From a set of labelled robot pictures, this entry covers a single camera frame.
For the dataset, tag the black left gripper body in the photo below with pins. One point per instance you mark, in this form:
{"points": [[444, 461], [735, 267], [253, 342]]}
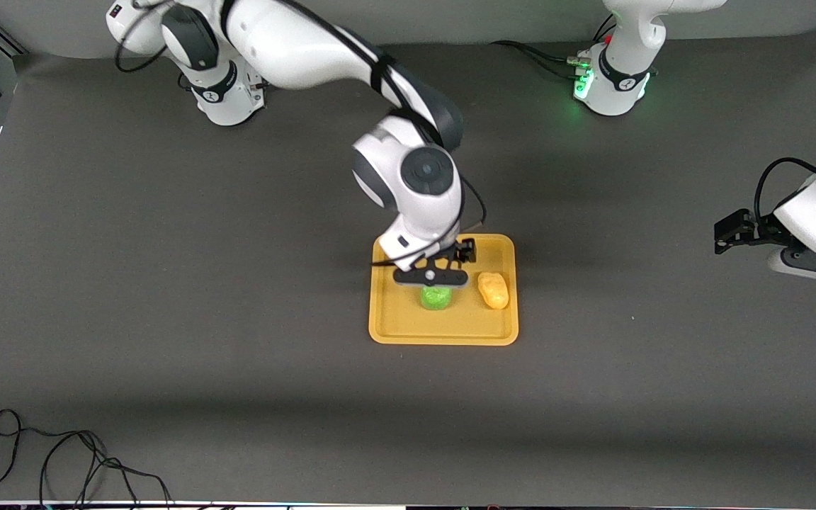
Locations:
{"points": [[760, 230]]}

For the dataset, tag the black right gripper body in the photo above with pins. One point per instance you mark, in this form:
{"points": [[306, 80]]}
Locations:
{"points": [[462, 251]]}

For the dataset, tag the yellow potato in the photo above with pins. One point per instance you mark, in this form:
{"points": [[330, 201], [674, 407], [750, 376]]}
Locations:
{"points": [[494, 290]]}

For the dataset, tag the green apple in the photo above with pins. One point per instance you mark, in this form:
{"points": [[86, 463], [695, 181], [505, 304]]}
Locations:
{"points": [[436, 299]]}

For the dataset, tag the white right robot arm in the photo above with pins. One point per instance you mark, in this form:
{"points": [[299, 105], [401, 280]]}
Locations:
{"points": [[295, 42]]}

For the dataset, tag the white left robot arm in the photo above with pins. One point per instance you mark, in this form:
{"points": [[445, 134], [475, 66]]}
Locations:
{"points": [[620, 78]]}

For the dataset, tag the yellow plastic tray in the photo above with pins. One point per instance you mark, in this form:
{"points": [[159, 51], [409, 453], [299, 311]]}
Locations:
{"points": [[450, 326]]}

